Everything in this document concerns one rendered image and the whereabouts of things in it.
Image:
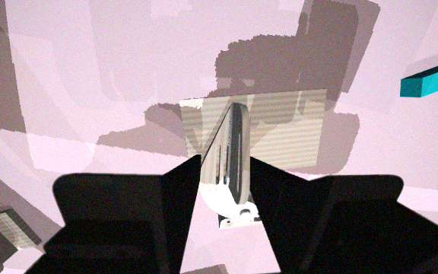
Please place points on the cyan rectangular bar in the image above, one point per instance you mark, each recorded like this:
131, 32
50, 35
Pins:
421, 84

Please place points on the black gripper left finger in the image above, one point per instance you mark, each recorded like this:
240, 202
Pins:
165, 200

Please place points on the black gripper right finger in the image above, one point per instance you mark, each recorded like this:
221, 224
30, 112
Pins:
295, 211

